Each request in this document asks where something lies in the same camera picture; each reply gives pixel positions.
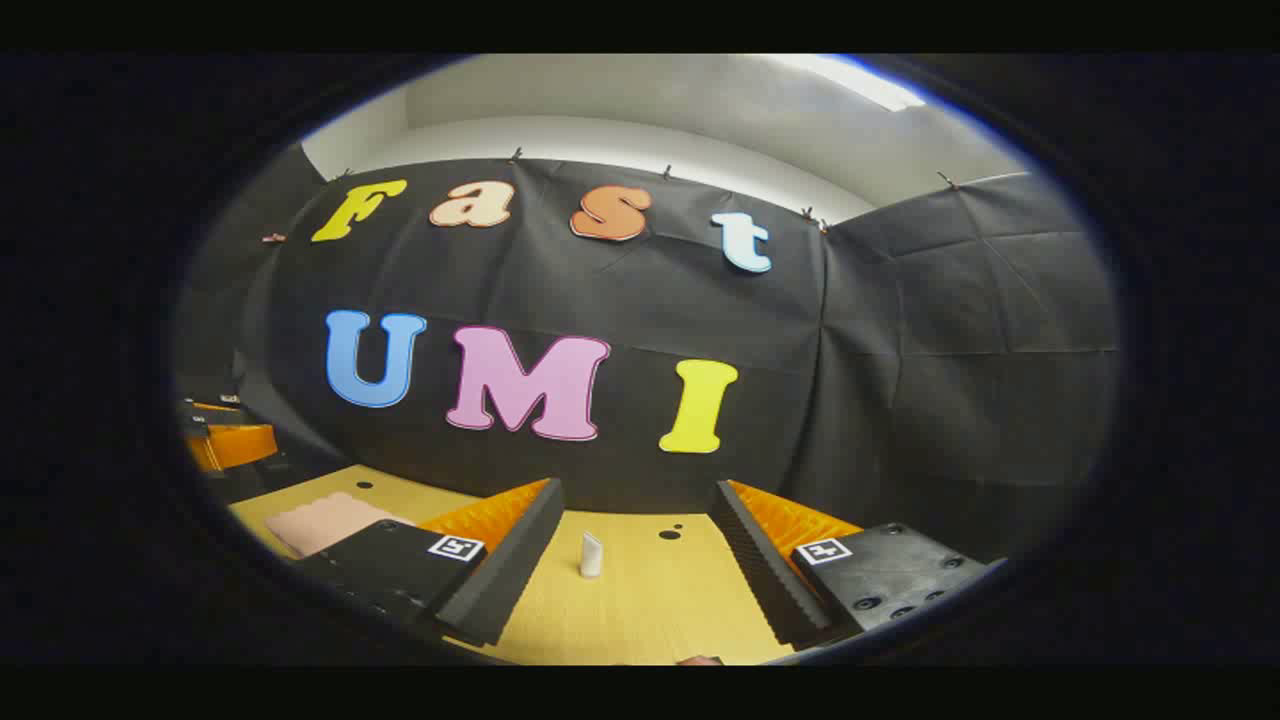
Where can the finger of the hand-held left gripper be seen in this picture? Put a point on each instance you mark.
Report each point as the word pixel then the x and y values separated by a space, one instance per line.
pixel 215 410
pixel 238 446

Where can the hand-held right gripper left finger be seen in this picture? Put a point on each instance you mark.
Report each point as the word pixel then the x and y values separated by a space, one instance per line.
pixel 500 575

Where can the pink suitcase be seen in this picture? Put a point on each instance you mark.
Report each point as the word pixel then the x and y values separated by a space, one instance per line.
pixel 325 522

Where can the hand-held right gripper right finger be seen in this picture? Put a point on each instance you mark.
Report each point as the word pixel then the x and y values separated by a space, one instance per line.
pixel 765 575

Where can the black backdrop cloth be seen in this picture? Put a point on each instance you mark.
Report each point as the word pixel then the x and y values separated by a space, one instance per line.
pixel 850 380

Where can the white skin care tube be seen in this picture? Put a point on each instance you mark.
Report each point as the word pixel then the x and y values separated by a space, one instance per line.
pixel 591 556

